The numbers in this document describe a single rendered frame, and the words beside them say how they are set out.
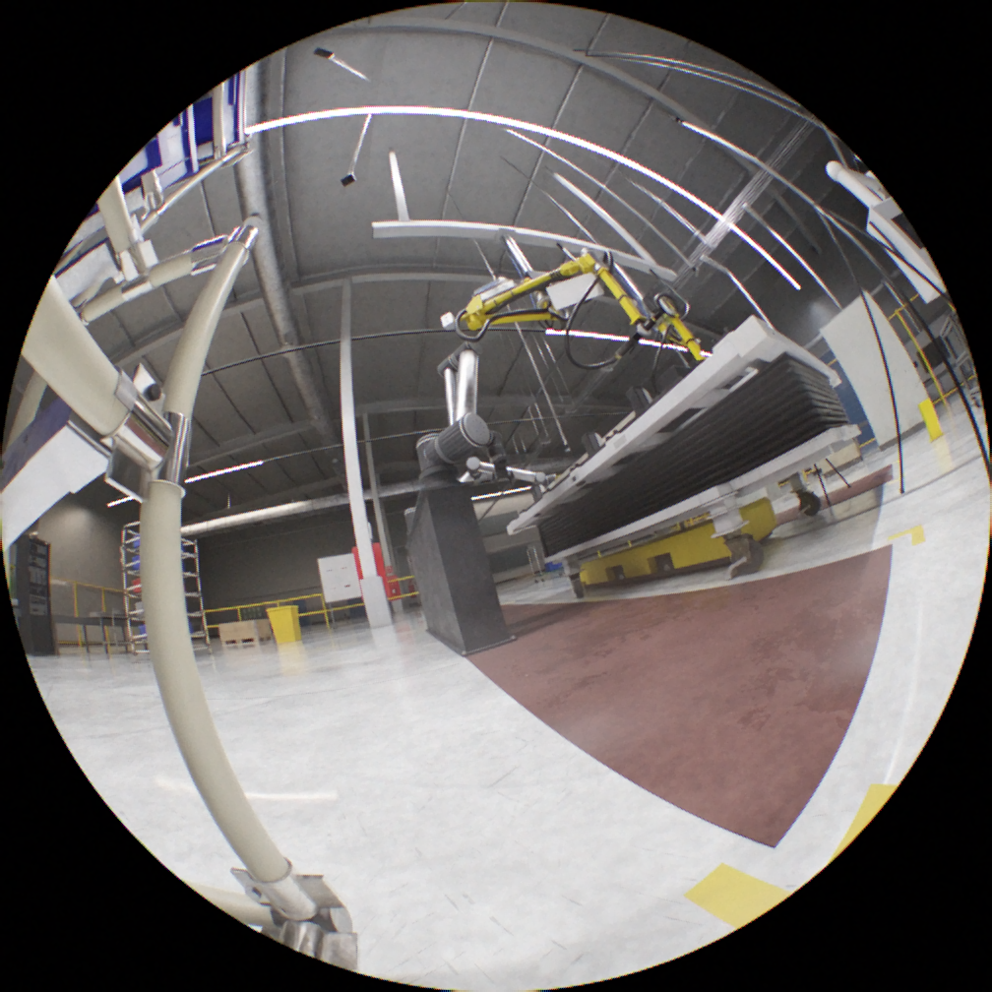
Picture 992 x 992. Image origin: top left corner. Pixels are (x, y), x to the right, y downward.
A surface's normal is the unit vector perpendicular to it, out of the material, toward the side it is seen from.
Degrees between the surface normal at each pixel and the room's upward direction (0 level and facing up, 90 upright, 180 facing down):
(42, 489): 169
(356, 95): 176
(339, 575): 90
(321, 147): 176
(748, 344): 90
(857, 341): 90
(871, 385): 90
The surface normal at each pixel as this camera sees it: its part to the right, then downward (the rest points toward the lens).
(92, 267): 0.22, 0.94
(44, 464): 0.43, 0.89
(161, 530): 0.85, -0.35
